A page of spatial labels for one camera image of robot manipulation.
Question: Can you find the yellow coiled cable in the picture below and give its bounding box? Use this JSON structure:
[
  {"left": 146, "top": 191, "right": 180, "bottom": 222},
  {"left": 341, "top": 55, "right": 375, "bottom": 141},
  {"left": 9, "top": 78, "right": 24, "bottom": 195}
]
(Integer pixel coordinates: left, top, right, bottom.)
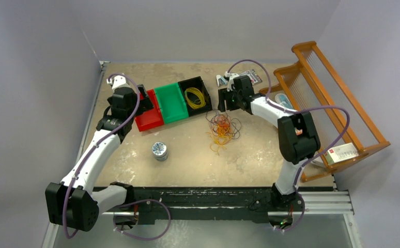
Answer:
[{"left": 184, "top": 87, "right": 207, "bottom": 110}]

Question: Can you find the marker pen pack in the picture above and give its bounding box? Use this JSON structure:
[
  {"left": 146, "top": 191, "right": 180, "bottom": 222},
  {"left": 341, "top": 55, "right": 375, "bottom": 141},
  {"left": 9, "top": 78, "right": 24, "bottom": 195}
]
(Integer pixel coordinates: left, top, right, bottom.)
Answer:
[{"left": 239, "top": 69, "right": 263, "bottom": 85}]

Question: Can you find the blue white plastic packet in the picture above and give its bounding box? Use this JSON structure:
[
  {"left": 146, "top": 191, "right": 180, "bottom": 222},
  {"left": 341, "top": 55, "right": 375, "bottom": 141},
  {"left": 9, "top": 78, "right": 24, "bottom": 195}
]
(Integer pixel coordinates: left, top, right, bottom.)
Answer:
[{"left": 274, "top": 93, "right": 294, "bottom": 109}]

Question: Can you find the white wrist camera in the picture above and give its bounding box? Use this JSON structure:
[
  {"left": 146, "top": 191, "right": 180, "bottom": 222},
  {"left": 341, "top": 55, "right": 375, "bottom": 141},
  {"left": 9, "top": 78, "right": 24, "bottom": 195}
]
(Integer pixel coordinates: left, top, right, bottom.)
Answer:
[
  {"left": 224, "top": 72, "right": 239, "bottom": 91},
  {"left": 106, "top": 75, "right": 130, "bottom": 92}
]

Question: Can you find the round blue white tin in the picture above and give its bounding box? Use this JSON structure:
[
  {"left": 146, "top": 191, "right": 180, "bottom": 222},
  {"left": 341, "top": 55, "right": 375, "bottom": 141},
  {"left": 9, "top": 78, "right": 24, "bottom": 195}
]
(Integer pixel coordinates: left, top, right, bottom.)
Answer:
[{"left": 151, "top": 142, "right": 168, "bottom": 161}]

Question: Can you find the black plastic bin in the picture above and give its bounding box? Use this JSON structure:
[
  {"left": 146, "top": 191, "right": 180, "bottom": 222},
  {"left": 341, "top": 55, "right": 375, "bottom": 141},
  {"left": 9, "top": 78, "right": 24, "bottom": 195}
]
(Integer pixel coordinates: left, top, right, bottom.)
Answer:
[{"left": 177, "top": 76, "right": 212, "bottom": 117}]

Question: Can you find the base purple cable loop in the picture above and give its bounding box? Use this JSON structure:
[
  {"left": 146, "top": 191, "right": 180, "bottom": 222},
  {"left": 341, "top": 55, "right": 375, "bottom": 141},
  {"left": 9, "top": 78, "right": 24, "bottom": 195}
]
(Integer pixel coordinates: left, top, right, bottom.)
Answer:
[{"left": 112, "top": 199, "right": 172, "bottom": 242}]

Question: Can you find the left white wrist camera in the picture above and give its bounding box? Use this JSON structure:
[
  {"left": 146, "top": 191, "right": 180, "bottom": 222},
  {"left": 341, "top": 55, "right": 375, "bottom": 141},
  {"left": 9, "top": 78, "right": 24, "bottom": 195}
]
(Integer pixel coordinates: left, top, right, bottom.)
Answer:
[{"left": 106, "top": 75, "right": 130, "bottom": 92}]

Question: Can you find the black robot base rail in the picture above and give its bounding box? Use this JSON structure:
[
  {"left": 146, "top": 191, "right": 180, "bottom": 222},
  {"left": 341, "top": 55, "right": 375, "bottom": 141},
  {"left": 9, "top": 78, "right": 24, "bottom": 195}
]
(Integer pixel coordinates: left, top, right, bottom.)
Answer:
[{"left": 112, "top": 186, "right": 307, "bottom": 226}]

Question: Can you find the red plastic bin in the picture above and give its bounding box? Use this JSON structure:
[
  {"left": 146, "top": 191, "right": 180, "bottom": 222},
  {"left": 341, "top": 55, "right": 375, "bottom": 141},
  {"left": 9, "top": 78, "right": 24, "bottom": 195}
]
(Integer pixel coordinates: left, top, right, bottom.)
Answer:
[{"left": 135, "top": 89, "right": 164, "bottom": 132}]

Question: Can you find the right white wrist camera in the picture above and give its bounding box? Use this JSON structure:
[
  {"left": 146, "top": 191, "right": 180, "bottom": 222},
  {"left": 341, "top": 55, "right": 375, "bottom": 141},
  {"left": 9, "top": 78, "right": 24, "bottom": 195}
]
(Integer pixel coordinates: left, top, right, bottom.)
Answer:
[{"left": 224, "top": 72, "right": 239, "bottom": 91}]

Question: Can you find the green plastic bin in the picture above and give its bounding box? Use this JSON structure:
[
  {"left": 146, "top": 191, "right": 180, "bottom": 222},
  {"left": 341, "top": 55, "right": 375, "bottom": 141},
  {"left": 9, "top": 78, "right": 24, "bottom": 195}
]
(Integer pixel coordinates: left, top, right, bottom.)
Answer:
[{"left": 154, "top": 83, "right": 189, "bottom": 124}]

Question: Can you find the white red cardboard box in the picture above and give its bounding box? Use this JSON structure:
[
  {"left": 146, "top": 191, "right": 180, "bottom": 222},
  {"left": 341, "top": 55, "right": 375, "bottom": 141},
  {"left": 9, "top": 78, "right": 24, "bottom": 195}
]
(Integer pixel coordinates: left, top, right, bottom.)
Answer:
[{"left": 324, "top": 143, "right": 359, "bottom": 165}]

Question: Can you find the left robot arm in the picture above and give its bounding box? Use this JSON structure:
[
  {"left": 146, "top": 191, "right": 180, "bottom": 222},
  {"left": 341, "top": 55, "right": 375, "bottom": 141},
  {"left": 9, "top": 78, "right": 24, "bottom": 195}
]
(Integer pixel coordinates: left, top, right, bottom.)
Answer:
[{"left": 45, "top": 85, "right": 153, "bottom": 231}]

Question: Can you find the wooden rack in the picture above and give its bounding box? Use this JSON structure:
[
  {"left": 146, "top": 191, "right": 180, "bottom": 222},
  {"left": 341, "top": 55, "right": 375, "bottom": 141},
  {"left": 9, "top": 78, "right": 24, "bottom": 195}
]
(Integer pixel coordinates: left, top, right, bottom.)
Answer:
[{"left": 272, "top": 41, "right": 390, "bottom": 182}]

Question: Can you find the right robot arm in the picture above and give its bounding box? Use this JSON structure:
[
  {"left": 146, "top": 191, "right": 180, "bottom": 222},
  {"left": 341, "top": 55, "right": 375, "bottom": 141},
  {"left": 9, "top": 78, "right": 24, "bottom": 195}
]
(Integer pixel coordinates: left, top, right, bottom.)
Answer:
[{"left": 218, "top": 72, "right": 320, "bottom": 210}]

